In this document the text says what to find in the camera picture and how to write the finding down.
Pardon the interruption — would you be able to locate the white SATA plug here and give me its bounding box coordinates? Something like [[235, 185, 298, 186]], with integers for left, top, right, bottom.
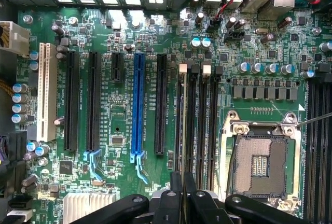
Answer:
[[5, 209, 34, 224]]

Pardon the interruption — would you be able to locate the white expansion slot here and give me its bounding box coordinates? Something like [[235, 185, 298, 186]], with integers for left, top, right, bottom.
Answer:
[[36, 42, 59, 143]]

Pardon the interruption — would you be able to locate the black SATA port block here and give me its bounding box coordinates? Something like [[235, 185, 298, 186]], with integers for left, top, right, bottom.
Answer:
[[0, 130, 28, 199]]

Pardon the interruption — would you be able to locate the silver chipset heat sink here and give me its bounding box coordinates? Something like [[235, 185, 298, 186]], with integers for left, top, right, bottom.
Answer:
[[62, 192, 117, 224]]

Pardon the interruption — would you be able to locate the white power connector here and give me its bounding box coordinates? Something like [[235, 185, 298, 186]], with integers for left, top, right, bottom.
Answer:
[[0, 21, 31, 58]]

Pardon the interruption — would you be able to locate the short black expansion slot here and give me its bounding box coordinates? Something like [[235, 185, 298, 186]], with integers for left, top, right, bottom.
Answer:
[[110, 52, 125, 83]]

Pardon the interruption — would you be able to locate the yellow black wire bundle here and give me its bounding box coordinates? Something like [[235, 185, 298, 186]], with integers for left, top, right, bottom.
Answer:
[[0, 76, 14, 97]]

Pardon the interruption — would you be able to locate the long black expansion slot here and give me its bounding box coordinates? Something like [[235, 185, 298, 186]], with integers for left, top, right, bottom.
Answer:
[[83, 51, 105, 183], [154, 53, 169, 156], [63, 50, 80, 152]]

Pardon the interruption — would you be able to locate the green motherboard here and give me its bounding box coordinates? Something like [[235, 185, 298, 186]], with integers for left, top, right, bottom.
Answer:
[[16, 0, 332, 224]]

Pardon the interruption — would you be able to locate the thin socket locking lever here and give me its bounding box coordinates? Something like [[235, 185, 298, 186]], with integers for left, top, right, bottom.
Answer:
[[296, 111, 332, 127], [225, 133, 241, 200]]

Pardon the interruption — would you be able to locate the metal CPU socket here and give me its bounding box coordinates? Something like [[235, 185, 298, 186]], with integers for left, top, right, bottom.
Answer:
[[219, 109, 303, 218]]

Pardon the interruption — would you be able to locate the blue expansion slot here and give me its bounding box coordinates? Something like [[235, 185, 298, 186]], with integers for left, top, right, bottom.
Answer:
[[129, 52, 149, 185]]

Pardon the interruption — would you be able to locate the black RAM slot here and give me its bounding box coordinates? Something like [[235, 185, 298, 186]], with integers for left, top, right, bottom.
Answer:
[[316, 78, 327, 222], [306, 78, 317, 222], [176, 62, 188, 175], [188, 63, 201, 183], [201, 62, 212, 191], [325, 78, 332, 222], [211, 65, 224, 191]]

